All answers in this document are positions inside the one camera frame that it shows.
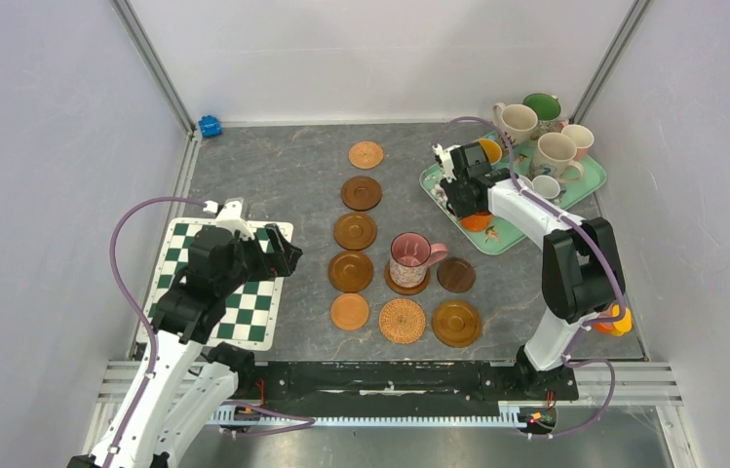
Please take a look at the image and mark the large cream mug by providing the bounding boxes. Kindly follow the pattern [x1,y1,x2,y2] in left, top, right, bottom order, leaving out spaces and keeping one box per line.
[528,132,585,184]

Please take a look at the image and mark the dark walnut wooden coaster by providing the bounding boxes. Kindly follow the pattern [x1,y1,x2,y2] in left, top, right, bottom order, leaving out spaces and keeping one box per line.
[437,257,477,293]

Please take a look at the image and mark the blue toy block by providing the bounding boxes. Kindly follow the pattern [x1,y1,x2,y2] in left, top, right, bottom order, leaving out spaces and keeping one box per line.
[198,115,222,138]

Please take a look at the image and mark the brown wooden saucer coaster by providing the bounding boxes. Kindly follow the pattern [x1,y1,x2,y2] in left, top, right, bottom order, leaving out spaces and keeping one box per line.
[384,263,431,295]
[340,175,382,212]
[327,251,374,293]
[333,213,378,251]

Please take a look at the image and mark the light cork coaster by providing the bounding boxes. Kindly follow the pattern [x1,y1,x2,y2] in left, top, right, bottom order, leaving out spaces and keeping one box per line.
[348,141,385,170]

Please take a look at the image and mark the orange yellow small container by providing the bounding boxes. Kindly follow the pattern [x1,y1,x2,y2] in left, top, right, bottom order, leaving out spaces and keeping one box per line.
[593,304,633,336]

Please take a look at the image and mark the light orange wooden coaster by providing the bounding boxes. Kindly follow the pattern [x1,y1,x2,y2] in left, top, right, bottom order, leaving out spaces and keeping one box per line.
[330,293,369,331]

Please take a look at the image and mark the woven rattan coaster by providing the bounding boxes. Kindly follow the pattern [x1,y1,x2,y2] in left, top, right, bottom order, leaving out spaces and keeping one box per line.
[378,298,426,344]

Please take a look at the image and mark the mint green floral tray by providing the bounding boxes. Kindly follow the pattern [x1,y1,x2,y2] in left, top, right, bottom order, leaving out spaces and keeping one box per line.
[419,156,607,255]

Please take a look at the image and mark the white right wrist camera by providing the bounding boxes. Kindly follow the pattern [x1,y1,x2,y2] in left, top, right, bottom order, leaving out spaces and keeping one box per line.
[432,143,466,182]

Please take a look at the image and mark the yellow inside mug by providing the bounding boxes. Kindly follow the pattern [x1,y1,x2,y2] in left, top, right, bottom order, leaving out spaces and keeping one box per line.
[477,138,503,165]

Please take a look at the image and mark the pink white mug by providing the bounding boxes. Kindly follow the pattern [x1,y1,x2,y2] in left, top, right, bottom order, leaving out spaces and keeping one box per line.
[557,121,595,161]

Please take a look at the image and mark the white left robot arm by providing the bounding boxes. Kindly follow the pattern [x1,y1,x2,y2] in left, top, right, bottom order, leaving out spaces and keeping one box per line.
[68,224,302,467]

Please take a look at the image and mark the orange mug black handle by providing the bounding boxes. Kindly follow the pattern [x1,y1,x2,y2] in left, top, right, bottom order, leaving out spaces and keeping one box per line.
[459,211,494,232]

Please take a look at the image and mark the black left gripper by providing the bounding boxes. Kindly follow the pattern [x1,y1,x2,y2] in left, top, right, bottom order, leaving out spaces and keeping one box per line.
[217,222,302,296]

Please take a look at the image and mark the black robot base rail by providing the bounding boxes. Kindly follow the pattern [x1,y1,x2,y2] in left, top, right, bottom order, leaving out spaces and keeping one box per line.
[232,361,579,417]

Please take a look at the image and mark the white floral mug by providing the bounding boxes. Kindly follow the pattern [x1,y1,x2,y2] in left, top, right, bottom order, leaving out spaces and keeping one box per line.
[492,102,539,147]

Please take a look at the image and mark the green white chessboard mat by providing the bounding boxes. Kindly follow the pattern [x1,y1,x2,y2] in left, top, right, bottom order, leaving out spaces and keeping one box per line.
[146,217,284,351]

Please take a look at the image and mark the pink patterned mug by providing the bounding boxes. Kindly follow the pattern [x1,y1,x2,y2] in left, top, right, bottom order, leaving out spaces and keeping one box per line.
[388,232,449,289]

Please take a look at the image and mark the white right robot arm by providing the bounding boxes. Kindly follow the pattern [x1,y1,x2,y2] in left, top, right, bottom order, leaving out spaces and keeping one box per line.
[433,142,626,398]

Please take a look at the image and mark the blue patterned mug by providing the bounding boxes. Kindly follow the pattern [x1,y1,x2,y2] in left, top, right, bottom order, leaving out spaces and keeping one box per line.
[515,175,534,192]

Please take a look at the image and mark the small white blue mug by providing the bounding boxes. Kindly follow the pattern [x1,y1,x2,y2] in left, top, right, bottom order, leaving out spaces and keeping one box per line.
[532,175,564,205]

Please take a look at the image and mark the green inside mug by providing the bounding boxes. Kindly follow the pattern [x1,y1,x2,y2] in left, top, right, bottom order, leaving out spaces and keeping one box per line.
[522,93,561,137]

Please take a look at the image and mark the brown ridged wooden coaster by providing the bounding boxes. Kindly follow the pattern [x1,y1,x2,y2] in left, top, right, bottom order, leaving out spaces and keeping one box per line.
[432,299,482,348]

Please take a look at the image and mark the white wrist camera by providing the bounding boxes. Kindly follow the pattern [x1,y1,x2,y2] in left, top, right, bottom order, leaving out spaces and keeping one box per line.
[432,143,466,182]
[214,197,255,240]

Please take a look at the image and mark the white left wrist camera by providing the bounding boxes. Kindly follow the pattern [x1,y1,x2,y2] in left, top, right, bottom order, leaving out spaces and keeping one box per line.
[214,197,255,240]

